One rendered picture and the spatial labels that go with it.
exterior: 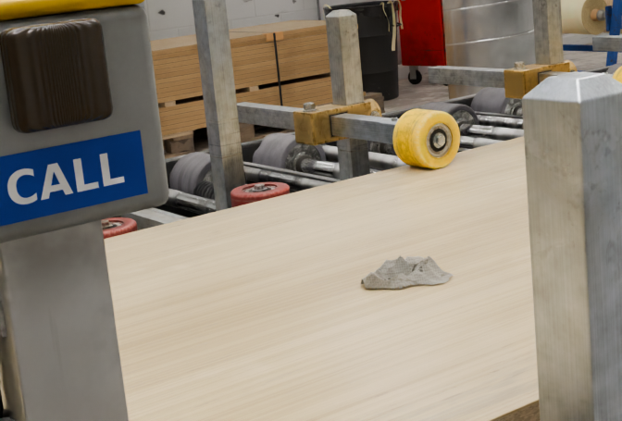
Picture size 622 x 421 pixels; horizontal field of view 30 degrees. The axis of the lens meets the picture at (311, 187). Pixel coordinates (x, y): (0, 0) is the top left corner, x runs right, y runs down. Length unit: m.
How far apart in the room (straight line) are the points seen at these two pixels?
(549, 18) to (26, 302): 1.77
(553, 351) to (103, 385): 0.24
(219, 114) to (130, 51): 1.31
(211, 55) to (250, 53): 5.69
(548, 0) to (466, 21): 2.74
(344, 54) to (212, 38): 0.24
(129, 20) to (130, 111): 0.03
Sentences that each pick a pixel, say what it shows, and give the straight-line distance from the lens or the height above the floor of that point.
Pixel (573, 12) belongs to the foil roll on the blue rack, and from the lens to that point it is 7.85.
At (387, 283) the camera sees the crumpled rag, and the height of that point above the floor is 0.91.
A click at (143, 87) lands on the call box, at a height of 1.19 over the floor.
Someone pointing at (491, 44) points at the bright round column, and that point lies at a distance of 4.78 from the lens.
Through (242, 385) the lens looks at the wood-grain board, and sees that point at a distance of 0.90.
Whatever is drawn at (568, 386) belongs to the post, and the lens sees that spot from 0.56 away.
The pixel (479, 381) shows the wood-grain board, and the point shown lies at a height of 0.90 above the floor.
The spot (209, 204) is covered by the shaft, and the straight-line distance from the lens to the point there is 1.94.
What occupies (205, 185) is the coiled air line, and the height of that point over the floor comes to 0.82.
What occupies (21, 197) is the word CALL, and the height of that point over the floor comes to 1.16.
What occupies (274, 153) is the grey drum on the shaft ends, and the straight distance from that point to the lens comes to 2.24.
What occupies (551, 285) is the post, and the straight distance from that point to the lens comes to 0.55.
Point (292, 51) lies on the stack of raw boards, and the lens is 7.52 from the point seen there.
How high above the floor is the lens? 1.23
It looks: 12 degrees down
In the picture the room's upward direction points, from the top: 6 degrees counter-clockwise
